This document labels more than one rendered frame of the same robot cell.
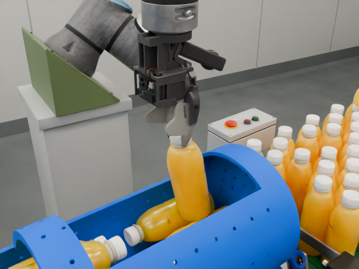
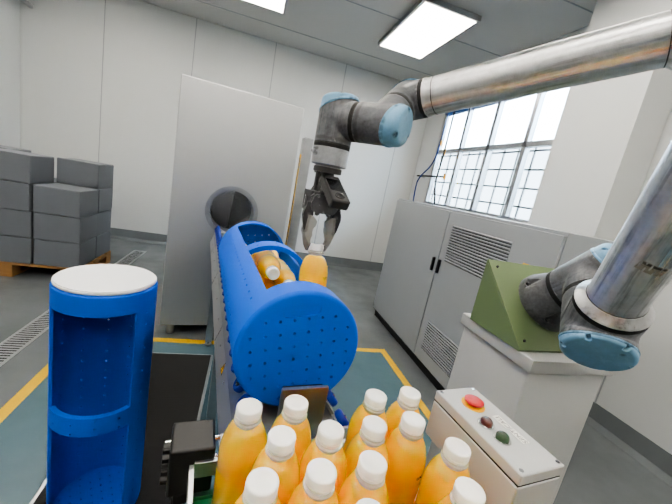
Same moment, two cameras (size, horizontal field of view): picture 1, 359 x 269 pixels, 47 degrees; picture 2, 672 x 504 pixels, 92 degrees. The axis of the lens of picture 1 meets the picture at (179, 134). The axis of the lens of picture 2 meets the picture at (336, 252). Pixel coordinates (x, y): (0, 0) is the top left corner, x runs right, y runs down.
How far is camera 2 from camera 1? 1.22 m
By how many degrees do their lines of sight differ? 96
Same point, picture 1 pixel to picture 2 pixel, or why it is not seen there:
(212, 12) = not seen: outside the picture
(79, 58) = (528, 293)
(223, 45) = not seen: outside the picture
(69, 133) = (476, 344)
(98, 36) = (559, 284)
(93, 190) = not seen: hidden behind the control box
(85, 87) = (497, 310)
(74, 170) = (464, 382)
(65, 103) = (479, 312)
